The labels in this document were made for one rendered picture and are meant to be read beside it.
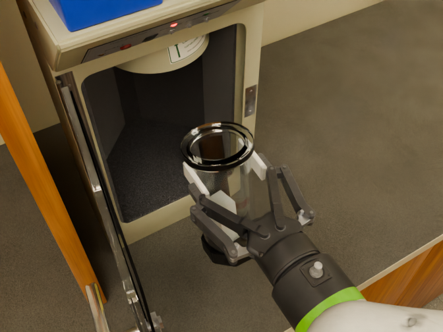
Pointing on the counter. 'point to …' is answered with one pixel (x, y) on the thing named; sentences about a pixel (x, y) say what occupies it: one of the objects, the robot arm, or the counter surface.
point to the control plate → (156, 31)
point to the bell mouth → (168, 57)
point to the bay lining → (163, 95)
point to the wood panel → (42, 184)
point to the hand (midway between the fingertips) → (221, 166)
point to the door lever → (94, 300)
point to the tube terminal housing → (243, 78)
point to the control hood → (109, 27)
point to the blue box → (96, 10)
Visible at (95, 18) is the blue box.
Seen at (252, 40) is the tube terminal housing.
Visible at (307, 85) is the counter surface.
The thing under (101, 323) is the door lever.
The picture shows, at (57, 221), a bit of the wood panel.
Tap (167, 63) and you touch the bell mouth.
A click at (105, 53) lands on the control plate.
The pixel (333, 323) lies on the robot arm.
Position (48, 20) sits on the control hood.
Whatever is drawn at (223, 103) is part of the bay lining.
